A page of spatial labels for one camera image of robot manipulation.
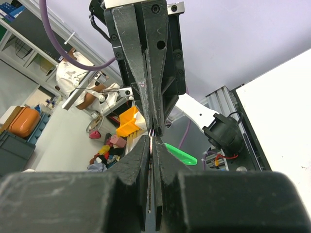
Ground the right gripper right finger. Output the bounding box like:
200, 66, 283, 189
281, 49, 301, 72
152, 137, 311, 233

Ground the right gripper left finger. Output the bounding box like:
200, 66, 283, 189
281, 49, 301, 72
0, 135, 150, 233

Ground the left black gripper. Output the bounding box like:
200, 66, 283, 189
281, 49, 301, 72
104, 0, 186, 136

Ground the green key tag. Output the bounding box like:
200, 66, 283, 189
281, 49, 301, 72
165, 143, 198, 166

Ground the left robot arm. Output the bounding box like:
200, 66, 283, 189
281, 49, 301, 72
101, 0, 243, 157

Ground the pink object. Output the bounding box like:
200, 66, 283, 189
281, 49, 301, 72
110, 135, 127, 148

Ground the white box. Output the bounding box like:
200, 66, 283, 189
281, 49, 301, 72
135, 112, 147, 130

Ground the yellow bin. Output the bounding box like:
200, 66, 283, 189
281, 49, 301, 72
116, 106, 140, 137

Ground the person in white shirt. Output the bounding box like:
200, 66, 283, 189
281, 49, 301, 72
56, 48, 119, 112

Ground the grey storage crate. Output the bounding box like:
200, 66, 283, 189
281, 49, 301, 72
0, 131, 35, 177

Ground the orange case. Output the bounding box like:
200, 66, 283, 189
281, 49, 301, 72
8, 106, 40, 138

